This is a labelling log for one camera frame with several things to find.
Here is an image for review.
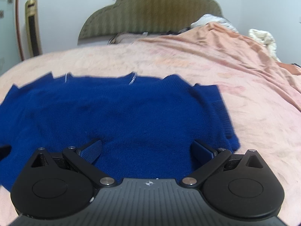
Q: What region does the blue knit sweater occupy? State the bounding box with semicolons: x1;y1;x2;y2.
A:
1;73;240;190

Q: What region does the white crumpled cloth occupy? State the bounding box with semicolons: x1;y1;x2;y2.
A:
190;14;238;33

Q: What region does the beige patterned pillow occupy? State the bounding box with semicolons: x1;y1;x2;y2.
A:
108;32;170;44

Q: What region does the orange blanket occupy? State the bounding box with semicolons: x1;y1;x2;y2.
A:
144;22;300;109

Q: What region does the cream fluffy blanket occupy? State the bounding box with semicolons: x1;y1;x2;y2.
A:
248;29;281;62

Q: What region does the olive green padded headboard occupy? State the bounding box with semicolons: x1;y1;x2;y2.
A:
78;0;223;40

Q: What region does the gold tower fan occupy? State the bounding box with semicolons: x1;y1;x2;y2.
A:
25;0;42;57

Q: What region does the frosted glass floral door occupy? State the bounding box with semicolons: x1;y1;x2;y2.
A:
1;0;24;75

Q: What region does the pink bed sheet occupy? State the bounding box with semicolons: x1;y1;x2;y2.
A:
1;40;300;225

